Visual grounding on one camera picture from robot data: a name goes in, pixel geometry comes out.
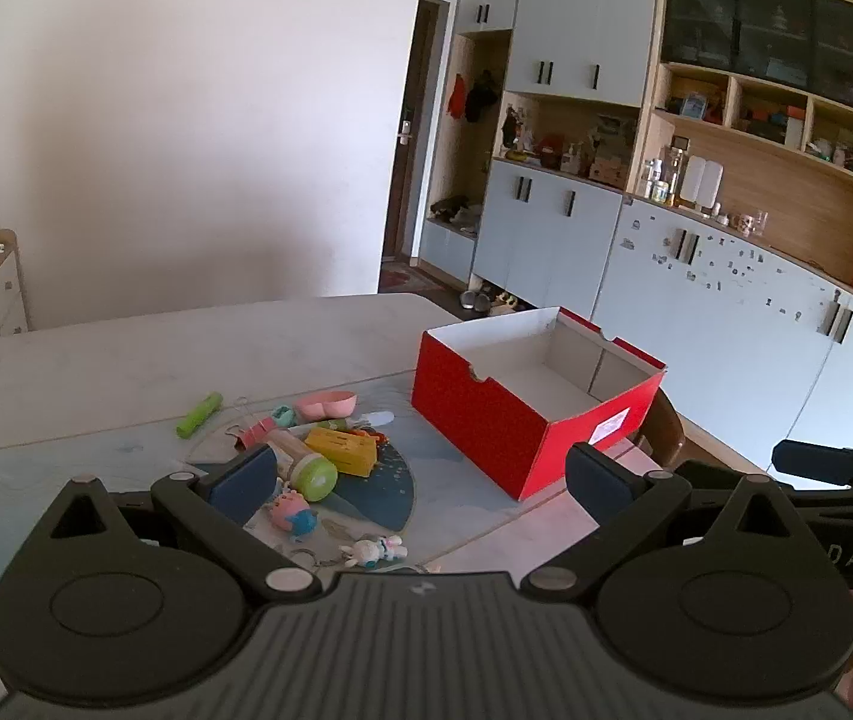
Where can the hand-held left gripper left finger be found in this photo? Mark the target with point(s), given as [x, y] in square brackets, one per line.
[243, 481]

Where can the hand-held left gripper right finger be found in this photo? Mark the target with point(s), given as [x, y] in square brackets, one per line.
[597, 484]

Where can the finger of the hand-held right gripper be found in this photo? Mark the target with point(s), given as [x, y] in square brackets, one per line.
[816, 461]
[708, 476]

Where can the pink pig toy figure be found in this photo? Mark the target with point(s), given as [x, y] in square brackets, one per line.
[293, 514]

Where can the toothpick jar with green lid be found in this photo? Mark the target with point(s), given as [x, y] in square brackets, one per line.
[310, 472]

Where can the teal pencil sharpener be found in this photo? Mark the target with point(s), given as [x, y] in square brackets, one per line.
[284, 415]

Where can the green marker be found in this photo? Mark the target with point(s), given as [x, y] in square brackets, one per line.
[199, 414]

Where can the yellow box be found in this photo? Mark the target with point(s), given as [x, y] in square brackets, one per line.
[342, 451]

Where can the pink heart-shaped bowl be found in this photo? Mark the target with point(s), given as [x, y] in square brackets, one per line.
[325, 406]

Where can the red cardboard box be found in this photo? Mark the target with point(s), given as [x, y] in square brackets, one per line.
[486, 420]

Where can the pink binder clip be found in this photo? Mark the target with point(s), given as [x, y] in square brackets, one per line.
[254, 435]

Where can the white and green tube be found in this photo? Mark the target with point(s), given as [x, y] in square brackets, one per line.
[375, 418]

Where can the long white sideboard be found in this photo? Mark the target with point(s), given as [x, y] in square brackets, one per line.
[734, 307]

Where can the pair of pink shoes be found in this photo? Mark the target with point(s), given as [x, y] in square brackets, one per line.
[505, 305]

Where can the pair of grey slippers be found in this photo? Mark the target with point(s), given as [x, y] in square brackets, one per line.
[475, 301]

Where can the small glass cups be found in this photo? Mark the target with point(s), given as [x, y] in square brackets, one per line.
[749, 223]

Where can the patterned red rug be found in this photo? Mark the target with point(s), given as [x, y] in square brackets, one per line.
[404, 277]

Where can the low white shoe cabinet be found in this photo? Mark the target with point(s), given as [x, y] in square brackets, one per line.
[445, 247]

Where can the white bottles on sideboard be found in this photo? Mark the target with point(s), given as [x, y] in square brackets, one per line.
[685, 176]

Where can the open wooden shelf unit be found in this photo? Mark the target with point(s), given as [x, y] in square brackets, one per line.
[771, 150]

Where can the brown door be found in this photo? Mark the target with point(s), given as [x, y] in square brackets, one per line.
[408, 127]

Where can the black hanging bag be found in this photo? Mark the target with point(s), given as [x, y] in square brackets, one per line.
[482, 96]

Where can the red hanging garment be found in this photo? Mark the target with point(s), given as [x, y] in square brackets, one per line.
[457, 97]

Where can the tall white cabinet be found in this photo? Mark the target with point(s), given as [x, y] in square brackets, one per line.
[576, 37]

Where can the dark glass wall cabinet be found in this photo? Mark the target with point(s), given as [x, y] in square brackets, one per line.
[779, 22]

